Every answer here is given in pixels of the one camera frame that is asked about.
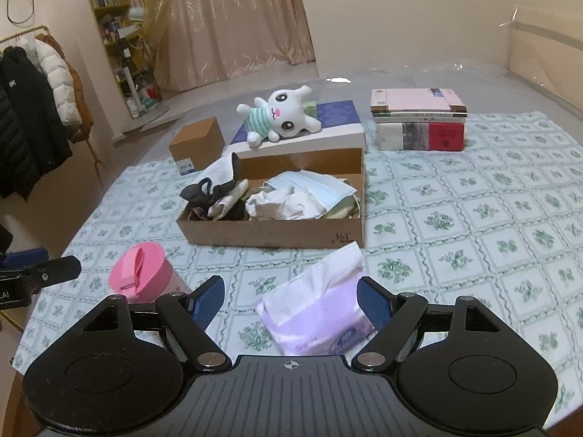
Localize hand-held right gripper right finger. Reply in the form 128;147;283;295
352;275;502;374

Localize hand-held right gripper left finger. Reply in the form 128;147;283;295
79;275;231;374

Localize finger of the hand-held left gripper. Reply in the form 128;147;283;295
27;256;82;290
0;248;48;268

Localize purple tissue pack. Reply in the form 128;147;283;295
255;242;379;357

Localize pink tumbler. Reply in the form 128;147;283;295
108;243;194;303

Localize gold clothes rack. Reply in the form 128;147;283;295
0;25;114;183

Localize brown jacket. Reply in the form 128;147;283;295
36;32;94;144

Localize black hooded jacket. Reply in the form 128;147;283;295
0;46;74;161

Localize small closed cardboard box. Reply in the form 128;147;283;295
168;117;225;177

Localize white puffer jacket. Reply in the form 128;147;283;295
34;39;83;126

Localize thick red and white book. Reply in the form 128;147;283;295
374;121;466;152

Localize thin white book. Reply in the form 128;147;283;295
371;110;469;125

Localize white and blue box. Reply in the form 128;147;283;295
225;100;367;158

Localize white plush bunny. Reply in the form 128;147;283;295
236;86;322;149

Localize pink book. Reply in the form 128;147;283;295
370;87;468;114

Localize plastic-covered standing fan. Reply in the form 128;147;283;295
118;0;176;133

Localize beige curtain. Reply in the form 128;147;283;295
118;0;316;96

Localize plastic-wrapped wooden board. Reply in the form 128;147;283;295
505;4;583;114

